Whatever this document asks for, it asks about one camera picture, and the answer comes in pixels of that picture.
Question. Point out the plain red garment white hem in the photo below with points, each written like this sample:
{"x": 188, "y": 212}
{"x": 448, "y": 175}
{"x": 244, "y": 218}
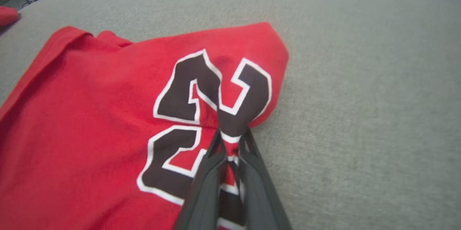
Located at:
{"x": 7, "y": 15}

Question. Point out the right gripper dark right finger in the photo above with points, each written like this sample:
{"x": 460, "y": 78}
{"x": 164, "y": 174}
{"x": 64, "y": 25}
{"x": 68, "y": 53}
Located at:
{"x": 259, "y": 194}

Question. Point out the red basketball jersey number 23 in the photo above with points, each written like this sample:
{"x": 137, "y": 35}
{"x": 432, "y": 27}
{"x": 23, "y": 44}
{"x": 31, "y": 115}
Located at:
{"x": 90, "y": 132}

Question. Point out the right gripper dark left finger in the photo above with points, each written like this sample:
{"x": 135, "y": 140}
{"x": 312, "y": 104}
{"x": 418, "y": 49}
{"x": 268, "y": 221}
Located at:
{"x": 205, "y": 194}

